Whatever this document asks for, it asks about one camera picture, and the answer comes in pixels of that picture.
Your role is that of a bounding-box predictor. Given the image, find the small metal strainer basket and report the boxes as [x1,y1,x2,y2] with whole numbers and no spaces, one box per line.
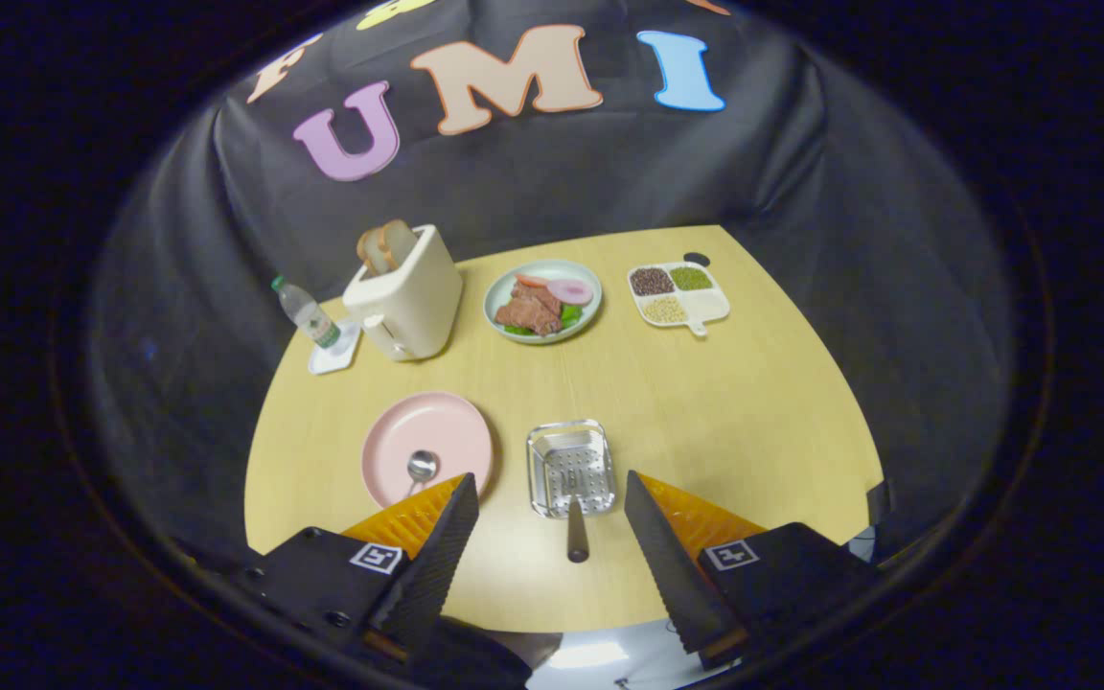
[526,419,618,519]

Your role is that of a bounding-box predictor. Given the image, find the brown meat slices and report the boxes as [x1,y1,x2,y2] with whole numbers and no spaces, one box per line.
[494,281,564,336]

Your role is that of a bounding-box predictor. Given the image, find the metal fork with brown handle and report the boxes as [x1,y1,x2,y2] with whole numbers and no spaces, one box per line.
[562,460,591,564]

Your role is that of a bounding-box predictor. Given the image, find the pink plate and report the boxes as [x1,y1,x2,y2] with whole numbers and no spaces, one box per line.
[361,391,495,509]

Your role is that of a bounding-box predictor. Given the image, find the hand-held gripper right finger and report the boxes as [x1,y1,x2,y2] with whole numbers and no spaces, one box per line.
[623,470,884,672]

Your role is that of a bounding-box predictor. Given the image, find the pale green plate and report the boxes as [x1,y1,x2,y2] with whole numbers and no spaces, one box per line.
[483,259,604,345]

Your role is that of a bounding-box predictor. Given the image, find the white divided tray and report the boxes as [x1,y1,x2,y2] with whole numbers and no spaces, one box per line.
[627,261,731,337]

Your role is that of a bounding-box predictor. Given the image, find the person's dark clothing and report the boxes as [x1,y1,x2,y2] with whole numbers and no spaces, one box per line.
[427,613,563,690]

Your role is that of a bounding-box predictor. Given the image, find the white toaster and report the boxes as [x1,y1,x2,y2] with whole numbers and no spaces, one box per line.
[342,224,465,362]

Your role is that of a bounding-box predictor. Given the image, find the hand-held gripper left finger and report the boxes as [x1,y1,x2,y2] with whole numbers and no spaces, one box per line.
[226,472,481,662]

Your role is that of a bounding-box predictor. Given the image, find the toast bread slice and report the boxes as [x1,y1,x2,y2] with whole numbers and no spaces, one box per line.
[356,227,395,277]
[379,218,419,269]

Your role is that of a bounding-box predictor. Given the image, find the green lettuce leaf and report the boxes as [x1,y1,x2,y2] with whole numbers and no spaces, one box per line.
[502,303,585,337]

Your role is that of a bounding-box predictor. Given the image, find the metal spoon with brown handle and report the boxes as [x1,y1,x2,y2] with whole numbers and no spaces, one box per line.
[405,449,440,499]

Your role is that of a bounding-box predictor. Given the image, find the white square coaster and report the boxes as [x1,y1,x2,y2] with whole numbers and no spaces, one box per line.
[309,319,362,376]

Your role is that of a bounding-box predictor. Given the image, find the clear plastic water bottle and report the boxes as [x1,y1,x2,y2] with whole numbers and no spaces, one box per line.
[270,275,343,350]

